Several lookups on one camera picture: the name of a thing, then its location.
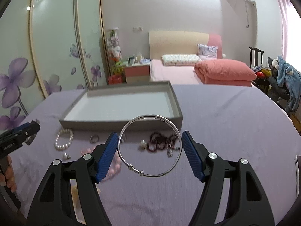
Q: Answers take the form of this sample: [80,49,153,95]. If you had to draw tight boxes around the pink nightstand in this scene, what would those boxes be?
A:
[123,63,151,83]

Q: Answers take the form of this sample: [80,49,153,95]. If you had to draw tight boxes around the floral sliding wardrobe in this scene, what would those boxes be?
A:
[1,0,109,131]

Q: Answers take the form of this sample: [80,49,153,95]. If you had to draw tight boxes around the grey cardboard tray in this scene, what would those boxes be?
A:
[59,81,183,132]

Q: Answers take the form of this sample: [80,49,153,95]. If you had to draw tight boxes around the pink bead bracelet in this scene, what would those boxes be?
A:
[80,145,123,182]

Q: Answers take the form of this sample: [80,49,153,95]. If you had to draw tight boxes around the dark wooden chair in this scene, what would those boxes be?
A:
[249,47,264,68]

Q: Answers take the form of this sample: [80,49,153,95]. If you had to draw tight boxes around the blue plush clothing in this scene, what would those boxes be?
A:
[277,56,300,113]

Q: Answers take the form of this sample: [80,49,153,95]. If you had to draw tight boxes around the bed with pink sheet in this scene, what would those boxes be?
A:
[148,30,252,85]

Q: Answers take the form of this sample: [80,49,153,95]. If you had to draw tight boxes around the hanging plush toys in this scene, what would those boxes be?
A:
[107,29,123,85]

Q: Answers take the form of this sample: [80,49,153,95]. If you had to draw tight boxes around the dark red bead bracelets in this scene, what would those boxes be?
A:
[146,132,182,157]

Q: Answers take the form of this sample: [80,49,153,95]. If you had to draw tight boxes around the coral folded duvet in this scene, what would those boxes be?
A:
[194,59,257,87]

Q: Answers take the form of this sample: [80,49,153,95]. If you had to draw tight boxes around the large pearl earring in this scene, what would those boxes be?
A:
[139,140,147,151]

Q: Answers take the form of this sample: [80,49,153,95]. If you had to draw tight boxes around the small silver earring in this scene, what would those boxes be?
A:
[63,153,70,160]

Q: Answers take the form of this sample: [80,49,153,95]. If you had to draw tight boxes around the white pearl bracelet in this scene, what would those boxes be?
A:
[54,128,74,151]

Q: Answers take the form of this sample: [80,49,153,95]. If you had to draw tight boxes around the floral white pillow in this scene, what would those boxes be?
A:
[162,54,201,66]

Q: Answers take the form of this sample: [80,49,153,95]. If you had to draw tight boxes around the silver bangle bracelet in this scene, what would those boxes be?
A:
[117,114,183,178]

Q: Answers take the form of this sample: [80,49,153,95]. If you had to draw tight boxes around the person's left hand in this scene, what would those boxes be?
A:
[1,156,17,193]

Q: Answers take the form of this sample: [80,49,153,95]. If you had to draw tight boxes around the purple tablecloth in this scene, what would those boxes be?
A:
[11,85,300,225]

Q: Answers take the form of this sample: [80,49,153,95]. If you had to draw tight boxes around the small purple pillow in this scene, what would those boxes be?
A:
[198,44,218,60]

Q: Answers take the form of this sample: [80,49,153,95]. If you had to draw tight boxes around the pink curtain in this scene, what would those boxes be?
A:
[277,0,291,60]

